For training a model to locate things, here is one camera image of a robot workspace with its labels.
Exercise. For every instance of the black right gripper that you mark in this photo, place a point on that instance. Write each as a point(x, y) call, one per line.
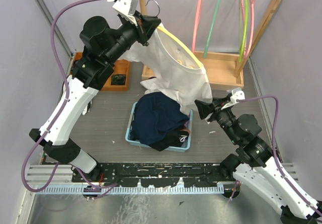
point(204, 108)

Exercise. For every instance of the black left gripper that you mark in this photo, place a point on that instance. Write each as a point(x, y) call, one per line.
point(146, 26)

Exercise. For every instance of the yellow hanger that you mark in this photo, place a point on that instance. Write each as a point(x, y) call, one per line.
point(174, 49)

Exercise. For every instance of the black printed t shirt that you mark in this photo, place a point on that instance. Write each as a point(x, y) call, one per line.
point(174, 138)

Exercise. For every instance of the white t shirt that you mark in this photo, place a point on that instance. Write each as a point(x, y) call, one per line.
point(177, 82)

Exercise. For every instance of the navy blue t shirt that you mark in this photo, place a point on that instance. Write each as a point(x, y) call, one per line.
point(154, 116)

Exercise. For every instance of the salmon pink hanger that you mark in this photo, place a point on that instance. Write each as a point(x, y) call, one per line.
point(196, 24)

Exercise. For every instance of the mint green hanger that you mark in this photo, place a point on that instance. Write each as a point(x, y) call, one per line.
point(211, 28)

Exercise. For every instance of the lime green hanger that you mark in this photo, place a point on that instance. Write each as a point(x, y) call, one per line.
point(243, 20)

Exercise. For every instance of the pink plastic hanger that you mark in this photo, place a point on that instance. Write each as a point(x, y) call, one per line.
point(251, 25)

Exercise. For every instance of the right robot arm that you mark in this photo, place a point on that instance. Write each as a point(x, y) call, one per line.
point(257, 166)

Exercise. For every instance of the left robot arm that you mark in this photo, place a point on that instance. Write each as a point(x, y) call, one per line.
point(102, 47)

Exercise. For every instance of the light blue plastic basket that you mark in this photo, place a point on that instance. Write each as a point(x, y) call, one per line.
point(130, 139)

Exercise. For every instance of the dark rolled item in tray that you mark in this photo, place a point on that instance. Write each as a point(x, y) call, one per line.
point(118, 79)

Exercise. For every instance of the black white striped cloth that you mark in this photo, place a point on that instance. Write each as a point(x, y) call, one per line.
point(87, 108)

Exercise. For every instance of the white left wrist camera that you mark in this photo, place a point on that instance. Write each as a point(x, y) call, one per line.
point(126, 9)

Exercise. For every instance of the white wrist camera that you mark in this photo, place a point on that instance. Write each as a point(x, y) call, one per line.
point(126, 9)
point(234, 96)

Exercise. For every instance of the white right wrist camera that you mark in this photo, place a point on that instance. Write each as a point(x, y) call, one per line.
point(234, 96)

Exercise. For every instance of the wooden clothes rack frame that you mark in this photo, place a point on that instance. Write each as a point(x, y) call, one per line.
point(222, 65)

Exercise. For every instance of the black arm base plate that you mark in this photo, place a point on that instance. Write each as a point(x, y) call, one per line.
point(157, 175)

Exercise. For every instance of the white slotted cable duct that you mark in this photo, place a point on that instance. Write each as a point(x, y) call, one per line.
point(85, 190)

